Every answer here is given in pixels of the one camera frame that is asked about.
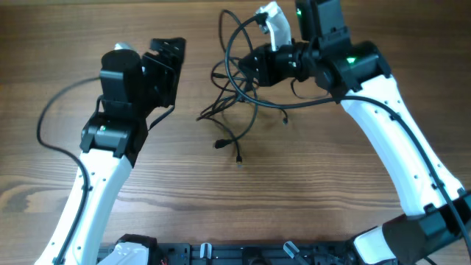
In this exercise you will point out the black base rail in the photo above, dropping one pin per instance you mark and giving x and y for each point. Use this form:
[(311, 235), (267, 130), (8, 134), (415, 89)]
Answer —
[(328, 253)]

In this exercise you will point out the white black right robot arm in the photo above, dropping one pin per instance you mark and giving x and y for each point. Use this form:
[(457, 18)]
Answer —
[(436, 206)]

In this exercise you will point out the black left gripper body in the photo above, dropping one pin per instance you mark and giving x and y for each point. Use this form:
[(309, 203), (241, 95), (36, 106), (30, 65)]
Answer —
[(160, 79)]

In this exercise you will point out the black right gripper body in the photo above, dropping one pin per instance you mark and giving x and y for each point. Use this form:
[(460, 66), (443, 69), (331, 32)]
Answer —
[(293, 61)]

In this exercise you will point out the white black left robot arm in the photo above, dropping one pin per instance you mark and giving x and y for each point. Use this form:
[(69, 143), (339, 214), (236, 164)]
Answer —
[(138, 91)]

